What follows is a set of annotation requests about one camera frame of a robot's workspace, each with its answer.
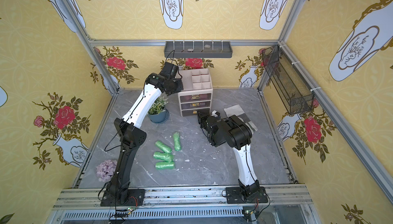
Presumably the purple artificial flower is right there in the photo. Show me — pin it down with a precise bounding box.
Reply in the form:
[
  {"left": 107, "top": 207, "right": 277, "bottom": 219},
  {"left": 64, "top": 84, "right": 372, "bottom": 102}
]
[{"left": 96, "top": 159, "right": 117, "bottom": 183}]

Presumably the black wire mesh basket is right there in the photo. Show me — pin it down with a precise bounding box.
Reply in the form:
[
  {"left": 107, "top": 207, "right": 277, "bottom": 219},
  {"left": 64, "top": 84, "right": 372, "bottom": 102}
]
[{"left": 262, "top": 45, "right": 314, "bottom": 115}]

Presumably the potted green plant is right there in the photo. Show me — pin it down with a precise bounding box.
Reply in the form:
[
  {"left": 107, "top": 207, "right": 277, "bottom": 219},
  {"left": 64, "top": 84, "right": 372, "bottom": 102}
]
[{"left": 147, "top": 97, "right": 169, "bottom": 124}]

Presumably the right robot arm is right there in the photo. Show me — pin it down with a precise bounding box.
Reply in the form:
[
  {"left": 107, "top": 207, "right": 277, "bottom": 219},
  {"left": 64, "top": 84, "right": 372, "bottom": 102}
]
[{"left": 197, "top": 111, "right": 262, "bottom": 202}]

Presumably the grey wall shelf tray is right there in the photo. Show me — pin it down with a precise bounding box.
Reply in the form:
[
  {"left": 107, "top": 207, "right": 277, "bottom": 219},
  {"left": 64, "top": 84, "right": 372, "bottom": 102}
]
[{"left": 164, "top": 40, "right": 233, "bottom": 59}]

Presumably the transparent bottom drawer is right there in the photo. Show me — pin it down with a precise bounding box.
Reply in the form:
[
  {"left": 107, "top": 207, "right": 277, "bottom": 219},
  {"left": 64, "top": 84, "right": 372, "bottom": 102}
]
[{"left": 182, "top": 108, "right": 210, "bottom": 117}]

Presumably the green roll bottom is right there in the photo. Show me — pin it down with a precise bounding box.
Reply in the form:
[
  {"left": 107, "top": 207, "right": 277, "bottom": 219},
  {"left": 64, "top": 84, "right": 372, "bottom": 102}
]
[{"left": 155, "top": 161, "right": 175, "bottom": 170}]

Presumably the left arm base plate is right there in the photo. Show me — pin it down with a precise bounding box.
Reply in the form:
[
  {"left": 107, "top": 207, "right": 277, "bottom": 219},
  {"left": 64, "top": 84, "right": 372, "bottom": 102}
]
[{"left": 100, "top": 189, "right": 145, "bottom": 207}]

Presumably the green roll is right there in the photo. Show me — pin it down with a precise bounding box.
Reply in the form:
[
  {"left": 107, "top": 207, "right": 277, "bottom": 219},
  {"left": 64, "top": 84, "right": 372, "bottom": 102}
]
[
  {"left": 153, "top": 152, "right": 174, "bottom": 162},
  {"left": 155, "top": 141, "right": 172, "bottom": 153},
  {"left": 155, "top": 161, "right": 175, "bottom": 170},
  {"left": 173, "top": 132, "right": 182, "bottom": 151}
]

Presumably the transparent top drawer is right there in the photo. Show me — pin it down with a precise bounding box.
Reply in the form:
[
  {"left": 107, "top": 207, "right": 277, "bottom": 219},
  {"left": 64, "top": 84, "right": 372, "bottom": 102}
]
[{"left": 180, "top": 93, "right": 211, "bottom": 103}]

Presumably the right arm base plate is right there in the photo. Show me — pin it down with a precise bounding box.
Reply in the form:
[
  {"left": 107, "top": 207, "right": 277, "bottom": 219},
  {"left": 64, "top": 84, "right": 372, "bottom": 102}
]
[{"left": 225, "top": 184, "right": 269, "bottom": 204}]

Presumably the beige drawer organizer cabinet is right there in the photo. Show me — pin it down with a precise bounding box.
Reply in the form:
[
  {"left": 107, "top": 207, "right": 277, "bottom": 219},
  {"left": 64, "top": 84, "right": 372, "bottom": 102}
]
[{"left": 178, "top": 68, "right": 213, "bottom": 116}]

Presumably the transparent drawer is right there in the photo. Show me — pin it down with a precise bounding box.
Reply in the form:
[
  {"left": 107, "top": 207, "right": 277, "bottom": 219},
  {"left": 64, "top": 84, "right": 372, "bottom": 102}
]
[
  {"left": 182, "top": 108, "right": 210, "bottom": 117},
  {"left": 181, "top": 101, "right": 211, "bottom": 110},
  {"left": 180, "top": 93, "right": 211, "bottom": 103}
]

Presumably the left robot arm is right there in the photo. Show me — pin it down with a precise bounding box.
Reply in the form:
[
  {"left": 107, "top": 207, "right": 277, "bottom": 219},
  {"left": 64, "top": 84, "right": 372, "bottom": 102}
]
[{"left": 100, "top": 62, "right": 183, "bottom": 207}]

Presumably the white work glove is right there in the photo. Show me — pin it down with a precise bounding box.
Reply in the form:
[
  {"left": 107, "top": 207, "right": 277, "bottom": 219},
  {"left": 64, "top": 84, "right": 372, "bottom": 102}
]
[{"left": 224, "top": 105, "right": 258, "bottom": 134}]

